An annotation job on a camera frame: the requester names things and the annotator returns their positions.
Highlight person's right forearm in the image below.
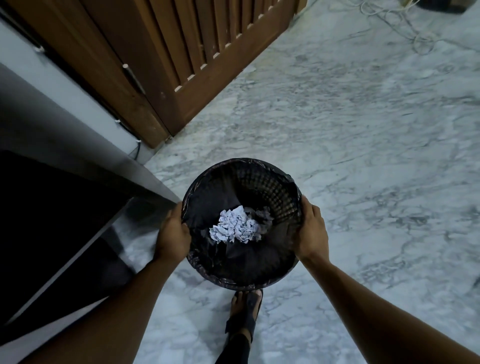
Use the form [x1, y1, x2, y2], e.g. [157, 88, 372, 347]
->
[301, 254, 480, 364]

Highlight white power cable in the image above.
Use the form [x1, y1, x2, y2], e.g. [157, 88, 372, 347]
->
[352, 0, 440, 55]

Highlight black sandal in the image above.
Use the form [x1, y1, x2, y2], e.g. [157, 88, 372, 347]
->
[224, 289, 264, 342]

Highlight black trousers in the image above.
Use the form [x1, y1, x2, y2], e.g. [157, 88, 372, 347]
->
[215, 332, 251, 364]

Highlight person's right hand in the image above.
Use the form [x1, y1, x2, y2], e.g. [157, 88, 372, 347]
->
[293, 194, 331, 263]

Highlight person's right foot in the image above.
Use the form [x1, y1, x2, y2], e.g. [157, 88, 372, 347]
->
[229, 291, 262, 333]

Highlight person's left hand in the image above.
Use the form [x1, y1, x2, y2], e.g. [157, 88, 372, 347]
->
[152, 201, 192, 265]

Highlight brown wooden slatted door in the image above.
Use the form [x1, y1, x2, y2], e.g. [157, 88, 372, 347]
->
[0, 0, 308, 149]

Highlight dark wooden cabinet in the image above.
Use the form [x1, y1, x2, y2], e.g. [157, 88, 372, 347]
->
[0, 61, 183, 346]

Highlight person's left forearm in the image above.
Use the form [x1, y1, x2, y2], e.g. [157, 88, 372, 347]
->
[18, 256, 181, 364]

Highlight pile of paper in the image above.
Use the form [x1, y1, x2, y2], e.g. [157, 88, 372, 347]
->
[208, 205, 275, 245]

